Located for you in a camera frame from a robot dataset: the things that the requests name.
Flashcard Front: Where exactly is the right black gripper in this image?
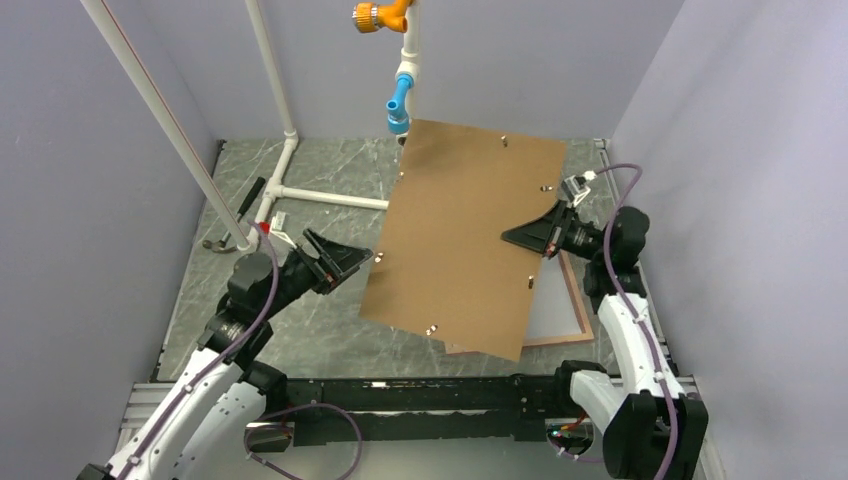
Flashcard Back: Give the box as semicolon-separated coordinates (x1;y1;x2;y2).
501;198;610;261

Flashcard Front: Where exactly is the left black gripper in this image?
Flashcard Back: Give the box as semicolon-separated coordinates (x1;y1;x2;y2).
259;226;372;319

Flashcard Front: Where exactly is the photo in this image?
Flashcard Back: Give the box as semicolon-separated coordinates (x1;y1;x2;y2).
523;253;594;347

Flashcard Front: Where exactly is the pink wooden picture frame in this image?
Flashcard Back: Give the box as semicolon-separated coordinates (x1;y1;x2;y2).
443;251;596;356

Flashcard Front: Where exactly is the brown backing board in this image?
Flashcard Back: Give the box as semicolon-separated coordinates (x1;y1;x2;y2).
360;119;566;361

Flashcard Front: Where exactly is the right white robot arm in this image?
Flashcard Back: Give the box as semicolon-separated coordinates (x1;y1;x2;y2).
501;201;709;479

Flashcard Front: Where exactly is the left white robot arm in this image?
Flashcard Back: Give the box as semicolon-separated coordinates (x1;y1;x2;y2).
78;229;374;479

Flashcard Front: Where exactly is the blue nozzle fitting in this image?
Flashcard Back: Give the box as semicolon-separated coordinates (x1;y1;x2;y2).
386;73;414;135

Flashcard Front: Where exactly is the white PVC pipe stand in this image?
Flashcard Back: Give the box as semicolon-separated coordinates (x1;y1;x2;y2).
82;1;420;250

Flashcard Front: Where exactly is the orange nozzle fitting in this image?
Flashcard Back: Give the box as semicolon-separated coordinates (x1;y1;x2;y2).
351;0;416;34

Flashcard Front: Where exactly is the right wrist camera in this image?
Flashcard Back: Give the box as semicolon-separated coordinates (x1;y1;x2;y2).
559;170;597;208

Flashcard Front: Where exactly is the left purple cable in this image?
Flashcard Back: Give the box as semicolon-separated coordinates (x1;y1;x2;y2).
115;221;364;480

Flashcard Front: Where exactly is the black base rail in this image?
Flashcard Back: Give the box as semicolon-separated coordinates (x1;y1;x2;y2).
247;374;582;452

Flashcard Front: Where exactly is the aluminium extrusion rail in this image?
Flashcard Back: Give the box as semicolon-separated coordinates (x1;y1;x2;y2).
115;380;708;452

